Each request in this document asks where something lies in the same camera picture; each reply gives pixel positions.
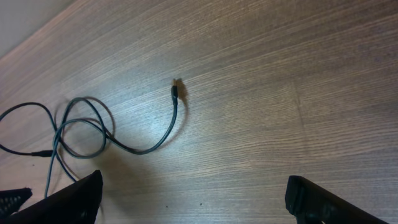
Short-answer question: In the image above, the black usb cable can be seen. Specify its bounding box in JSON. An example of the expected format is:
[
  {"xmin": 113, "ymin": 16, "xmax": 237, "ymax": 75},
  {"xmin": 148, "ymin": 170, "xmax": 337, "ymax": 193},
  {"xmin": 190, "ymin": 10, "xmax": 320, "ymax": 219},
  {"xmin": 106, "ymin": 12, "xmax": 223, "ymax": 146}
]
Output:
[
  {"xmin": 0, "ymin": 101, "xmax": 78, "ymax": 183},
  {"xmin": 45, "ymin": 78, "xmax": 179, "ymax": 198}
]

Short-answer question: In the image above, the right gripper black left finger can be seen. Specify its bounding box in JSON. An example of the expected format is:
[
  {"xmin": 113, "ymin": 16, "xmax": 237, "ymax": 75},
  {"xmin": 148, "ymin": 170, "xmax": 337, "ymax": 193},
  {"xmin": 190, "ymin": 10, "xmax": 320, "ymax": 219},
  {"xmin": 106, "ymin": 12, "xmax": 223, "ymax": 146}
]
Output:
[{"xmin": 1, "ymin": 170, "xmax": 103, "ymax": 224}]

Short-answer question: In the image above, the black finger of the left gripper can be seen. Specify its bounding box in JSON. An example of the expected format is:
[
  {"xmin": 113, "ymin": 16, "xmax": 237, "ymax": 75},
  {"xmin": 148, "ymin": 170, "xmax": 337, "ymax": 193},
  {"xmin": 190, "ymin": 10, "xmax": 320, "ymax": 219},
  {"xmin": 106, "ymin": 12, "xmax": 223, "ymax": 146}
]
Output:
[{"xmin": 0, "ymin": 188, "xmax": 32, "ymax": 218}]

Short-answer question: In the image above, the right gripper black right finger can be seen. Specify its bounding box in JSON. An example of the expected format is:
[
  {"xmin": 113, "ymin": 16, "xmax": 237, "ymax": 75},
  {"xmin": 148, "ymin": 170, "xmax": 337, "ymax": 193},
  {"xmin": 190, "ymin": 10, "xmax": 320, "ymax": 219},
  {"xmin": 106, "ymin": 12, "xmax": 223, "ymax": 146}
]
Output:
[{"xmin": 285, "ymin": 175, "xmax": 386, "ymax": 224}]

